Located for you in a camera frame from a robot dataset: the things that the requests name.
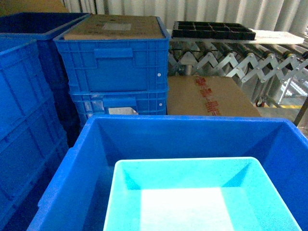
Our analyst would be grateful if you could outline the turquoise plastic bin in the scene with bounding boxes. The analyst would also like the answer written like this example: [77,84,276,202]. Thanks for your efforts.
[103,157,300,231]

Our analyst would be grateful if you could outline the blue crate stack left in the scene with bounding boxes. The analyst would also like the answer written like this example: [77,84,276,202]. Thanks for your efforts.
[0,38,68,231]

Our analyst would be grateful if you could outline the brown cardboard box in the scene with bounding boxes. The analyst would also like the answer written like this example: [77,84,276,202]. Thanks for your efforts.
[167,76,260,117]

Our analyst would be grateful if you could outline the blue crate lower stacked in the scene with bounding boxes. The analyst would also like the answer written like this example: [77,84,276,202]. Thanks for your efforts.
[70,87,169,126]

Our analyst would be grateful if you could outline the blue crate with cardboard lid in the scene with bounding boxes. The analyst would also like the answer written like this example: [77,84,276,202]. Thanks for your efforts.
[54,14,170,93]

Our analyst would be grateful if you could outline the black compartment tray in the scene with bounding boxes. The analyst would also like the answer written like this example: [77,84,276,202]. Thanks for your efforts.
[171,21,256,41]

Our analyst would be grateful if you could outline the large blue crate front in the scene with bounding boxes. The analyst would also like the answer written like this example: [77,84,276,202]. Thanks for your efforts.
[28,115,308,231]

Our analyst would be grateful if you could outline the expandable roller conveyor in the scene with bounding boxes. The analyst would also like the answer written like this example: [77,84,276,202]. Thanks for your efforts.
[168,39,308,109]

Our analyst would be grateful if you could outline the white foam sheet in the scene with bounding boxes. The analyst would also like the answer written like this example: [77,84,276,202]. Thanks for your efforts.
[248,29,305,45]

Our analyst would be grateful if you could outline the dark blue crate rear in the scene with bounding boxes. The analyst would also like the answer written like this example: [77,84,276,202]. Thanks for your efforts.
[0,12,89,147]

